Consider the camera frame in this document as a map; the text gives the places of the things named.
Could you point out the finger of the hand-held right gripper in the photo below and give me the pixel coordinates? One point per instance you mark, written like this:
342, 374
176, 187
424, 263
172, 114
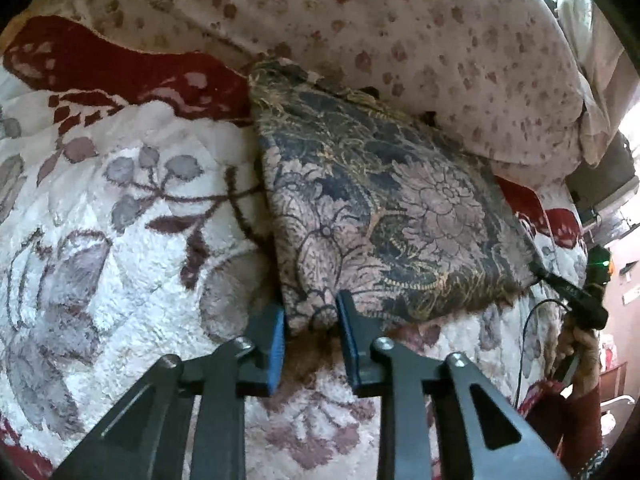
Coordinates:
582, 302

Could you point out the person's right hand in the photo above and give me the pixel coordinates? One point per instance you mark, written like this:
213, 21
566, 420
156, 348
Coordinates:
582, 350

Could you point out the red and white fleece blanket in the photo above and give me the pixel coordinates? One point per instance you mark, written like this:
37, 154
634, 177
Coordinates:
125, 260

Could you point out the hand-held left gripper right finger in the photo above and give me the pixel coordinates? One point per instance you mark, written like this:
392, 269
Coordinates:
347, 340

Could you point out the dark floral patterned cloth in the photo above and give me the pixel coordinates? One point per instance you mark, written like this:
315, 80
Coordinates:
375, 200

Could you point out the brown wooden cabinet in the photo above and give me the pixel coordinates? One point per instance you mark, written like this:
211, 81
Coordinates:
614, 382

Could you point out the person's right forearm red sleeve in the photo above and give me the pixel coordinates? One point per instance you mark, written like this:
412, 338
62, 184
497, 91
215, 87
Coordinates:
570, 425

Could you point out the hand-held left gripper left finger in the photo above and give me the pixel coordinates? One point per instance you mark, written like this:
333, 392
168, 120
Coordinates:
272, 355

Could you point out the beige pillow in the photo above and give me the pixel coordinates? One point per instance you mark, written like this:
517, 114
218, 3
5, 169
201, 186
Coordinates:
595, 85

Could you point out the rose print quilt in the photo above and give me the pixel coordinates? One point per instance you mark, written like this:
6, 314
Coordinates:
400, 35

